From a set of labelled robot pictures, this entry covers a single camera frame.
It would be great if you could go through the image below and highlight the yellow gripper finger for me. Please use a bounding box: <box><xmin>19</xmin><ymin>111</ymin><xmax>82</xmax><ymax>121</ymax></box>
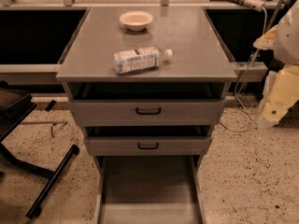
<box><xmin>256</xmin><ymin>64</ymin><xmax>299</xmax><ymax>128</ymax></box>
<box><xmin>253</xmin><ymin>25</ymin><xmax>278</xmax><ymax>50</ymax></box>

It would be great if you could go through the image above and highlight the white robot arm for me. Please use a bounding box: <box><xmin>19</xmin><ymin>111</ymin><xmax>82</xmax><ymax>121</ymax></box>
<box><xmin>253</xmin><ymin>0</ymin><xmax>299</xmax><ymax>128</ymax></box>

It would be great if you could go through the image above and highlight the grey drawer cabinet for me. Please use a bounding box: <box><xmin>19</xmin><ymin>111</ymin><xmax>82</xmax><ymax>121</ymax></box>
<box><xmin>55</xmin><ymin>5</ymin><xmax>238</xmax><ymax>224</ymax></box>

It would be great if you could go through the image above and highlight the bottom grey drawer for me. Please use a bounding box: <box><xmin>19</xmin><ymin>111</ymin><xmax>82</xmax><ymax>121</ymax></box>
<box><xmin>93</xmin><ymin>156</ymin><xmax>206</xmax><ymax>224</ymax></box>

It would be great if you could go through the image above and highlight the grey drawer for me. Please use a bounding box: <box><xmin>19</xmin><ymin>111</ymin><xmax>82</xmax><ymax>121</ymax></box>
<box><xmin>84</xmin><ymin>125</ymin><xmax>212</xmax><ymax>156</ymax></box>
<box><xmin>93</xmin><ymin>156</ymin><xmax>206</xmax><ymax>224</ymax></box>
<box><xmin>68</xmin><ymin>96</ymin><xmax>225</xmax><ymax>127</ymax></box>

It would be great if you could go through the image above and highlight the middle grey drawer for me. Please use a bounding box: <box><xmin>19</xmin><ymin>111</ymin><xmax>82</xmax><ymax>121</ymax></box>
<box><xmin>84</xmin><ymin>125</ymin><xmax>212</xmax><ymax>156</ymax></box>

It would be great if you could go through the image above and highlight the top grey drawer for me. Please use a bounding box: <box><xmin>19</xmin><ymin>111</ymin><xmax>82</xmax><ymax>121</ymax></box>
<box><xmin>68</xmin><ymin>96</ymin><xmax>225</xmax><ymax>127</ymax></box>

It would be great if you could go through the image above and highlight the white ceramic bowl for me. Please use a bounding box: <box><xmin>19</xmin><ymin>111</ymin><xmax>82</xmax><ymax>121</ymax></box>
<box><xmin>120</xmin><ymin>10</ymin><xmax>153</xmax><ymax>32</ymax></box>

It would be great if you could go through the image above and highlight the thin metal rod on floor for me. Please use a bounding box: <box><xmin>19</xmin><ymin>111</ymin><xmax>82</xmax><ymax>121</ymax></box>
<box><xmin>21</xmin><ymin>121</ymin><xmax>68</xmax><ymax>138</ymax></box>

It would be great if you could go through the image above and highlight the black chair base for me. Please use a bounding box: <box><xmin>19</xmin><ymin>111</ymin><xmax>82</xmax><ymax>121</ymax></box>
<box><xmin>0</xmin><ymin>81</ymin><xmax>80</xmax><ymax>220</ymax></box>

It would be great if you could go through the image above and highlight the white cable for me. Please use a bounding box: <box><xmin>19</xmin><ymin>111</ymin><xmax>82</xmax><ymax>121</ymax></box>
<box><xmin>219</xmin><ymin>7</ymin><xmax>269</xmax><ymax>134</ymax></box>

